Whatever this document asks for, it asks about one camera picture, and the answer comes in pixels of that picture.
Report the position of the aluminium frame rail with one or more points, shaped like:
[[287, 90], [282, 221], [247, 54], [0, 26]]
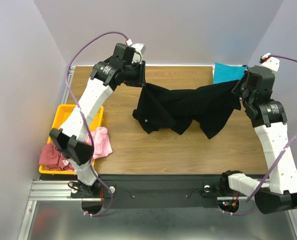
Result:
[[47, 188]]

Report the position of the black t shirt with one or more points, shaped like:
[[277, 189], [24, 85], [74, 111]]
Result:
[[210, 105]]

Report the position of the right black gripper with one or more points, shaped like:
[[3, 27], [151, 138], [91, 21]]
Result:
[[240, 88]]

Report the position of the dark red t shirt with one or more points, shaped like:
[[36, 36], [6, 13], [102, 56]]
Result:
[[53, 160]]

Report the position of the light pink t shirt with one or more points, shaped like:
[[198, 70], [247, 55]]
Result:
[[102, 145]]

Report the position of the teal folded t shirt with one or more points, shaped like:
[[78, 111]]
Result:
[[225, 73]]

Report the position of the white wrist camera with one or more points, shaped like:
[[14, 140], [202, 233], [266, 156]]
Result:
[[269, 62], [139, 47]]

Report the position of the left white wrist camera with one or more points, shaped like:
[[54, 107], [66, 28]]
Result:
[[139, 47]]

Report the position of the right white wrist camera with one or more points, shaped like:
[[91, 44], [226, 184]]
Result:
[[269, 62]]

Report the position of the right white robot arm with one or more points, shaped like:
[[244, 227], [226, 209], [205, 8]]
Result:
[[277, 190]]

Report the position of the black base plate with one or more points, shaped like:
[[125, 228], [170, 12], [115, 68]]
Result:
[[139, 191]]

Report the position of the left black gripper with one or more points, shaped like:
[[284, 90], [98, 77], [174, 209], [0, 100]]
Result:
[[140, 74]]

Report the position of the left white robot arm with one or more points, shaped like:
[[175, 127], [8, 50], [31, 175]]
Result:
[[70, 136]]

